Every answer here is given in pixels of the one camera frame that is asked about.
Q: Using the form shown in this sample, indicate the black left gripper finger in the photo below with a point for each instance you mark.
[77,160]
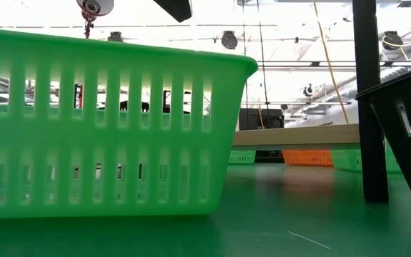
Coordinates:
[177,9]

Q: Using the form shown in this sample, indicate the orange plastic slotted basket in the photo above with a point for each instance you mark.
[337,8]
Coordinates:
[309,158]

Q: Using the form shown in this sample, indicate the black plastic slotted basket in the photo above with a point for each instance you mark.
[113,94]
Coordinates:
[405,157]

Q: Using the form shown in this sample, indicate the red desk lamp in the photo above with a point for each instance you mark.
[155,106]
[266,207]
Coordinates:
[100,5]

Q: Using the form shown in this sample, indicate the green table mat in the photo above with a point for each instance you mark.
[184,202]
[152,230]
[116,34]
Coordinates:
[298,214]

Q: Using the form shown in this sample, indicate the silver ventilation duct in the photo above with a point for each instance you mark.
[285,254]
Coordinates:
[348,93]

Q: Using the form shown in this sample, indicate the wooden shelf with black frame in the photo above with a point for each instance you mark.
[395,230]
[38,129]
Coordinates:
[366,53]

